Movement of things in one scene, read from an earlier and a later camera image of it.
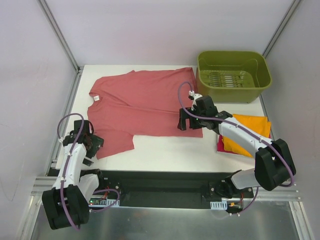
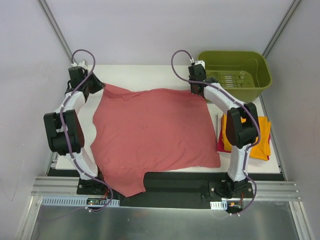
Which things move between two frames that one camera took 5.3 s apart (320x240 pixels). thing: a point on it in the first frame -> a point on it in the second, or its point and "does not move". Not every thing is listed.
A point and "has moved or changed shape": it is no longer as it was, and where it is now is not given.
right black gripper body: (191, 120) -> (196, 88)
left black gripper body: (97, 144) -> (95, 83)
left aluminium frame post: (65, 45) does not move
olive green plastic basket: (235, 77) does not move
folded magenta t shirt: (220, 146) does not move
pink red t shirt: (143, 102) has moved or changed shape
